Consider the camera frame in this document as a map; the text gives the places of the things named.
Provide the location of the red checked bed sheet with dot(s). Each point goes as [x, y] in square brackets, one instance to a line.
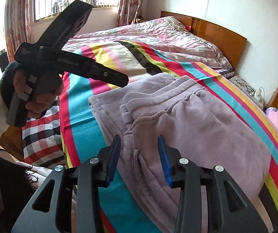
[39, 138]

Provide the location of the small red object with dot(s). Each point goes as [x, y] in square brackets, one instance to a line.
[188, 27]

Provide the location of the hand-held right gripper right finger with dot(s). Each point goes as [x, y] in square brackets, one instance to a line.
[164, 162]

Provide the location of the dark fringed cloth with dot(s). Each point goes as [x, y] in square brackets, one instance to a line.
[8, 174]

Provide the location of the pink floral curtain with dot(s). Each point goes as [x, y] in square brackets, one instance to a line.
[131, 2]
[17, 17]

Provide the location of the black rectangular object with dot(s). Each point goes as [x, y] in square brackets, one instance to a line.
[3, 59]

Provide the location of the person's left hand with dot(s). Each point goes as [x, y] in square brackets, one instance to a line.
[39, 103]

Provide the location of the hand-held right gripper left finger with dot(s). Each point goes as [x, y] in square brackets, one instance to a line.
[112, 160]

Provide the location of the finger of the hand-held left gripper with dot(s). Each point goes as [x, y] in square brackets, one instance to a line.
[112, 76]

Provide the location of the pink floral quilt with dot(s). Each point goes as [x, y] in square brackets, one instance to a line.
[173, 41]

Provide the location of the wooden bed headboard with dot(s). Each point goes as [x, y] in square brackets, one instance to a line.
[216, 36]

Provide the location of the multicolour striped blanket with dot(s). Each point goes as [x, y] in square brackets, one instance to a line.
[85, 131]

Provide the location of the wooden bed frame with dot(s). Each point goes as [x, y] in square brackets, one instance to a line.
[11, 139]

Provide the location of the nightstand with floral cloth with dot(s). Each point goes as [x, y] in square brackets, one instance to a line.
[241, 82]

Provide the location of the mauve fleece pants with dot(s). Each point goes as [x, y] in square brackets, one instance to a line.
[190, 126]

